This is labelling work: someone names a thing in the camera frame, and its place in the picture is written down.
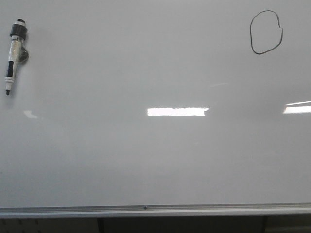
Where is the white black whiteboard marker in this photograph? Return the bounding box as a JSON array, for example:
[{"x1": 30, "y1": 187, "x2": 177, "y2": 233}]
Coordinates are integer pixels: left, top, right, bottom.
[{"x1": 5, "y1": 18, "x2": 29, "y2": 96}]

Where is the white whiteboard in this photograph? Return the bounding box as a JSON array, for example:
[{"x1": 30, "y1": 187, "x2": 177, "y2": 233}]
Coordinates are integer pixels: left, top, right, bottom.
[{"x1": 0, "y1": 0, "x2": 311, "y2": 207}]

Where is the aluminium whiteboard frame rail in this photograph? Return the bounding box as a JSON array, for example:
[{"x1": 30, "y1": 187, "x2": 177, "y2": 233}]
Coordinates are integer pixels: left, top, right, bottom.
[{"x1": 0, "y1": 203, "x2": 311, "y2": 219}]

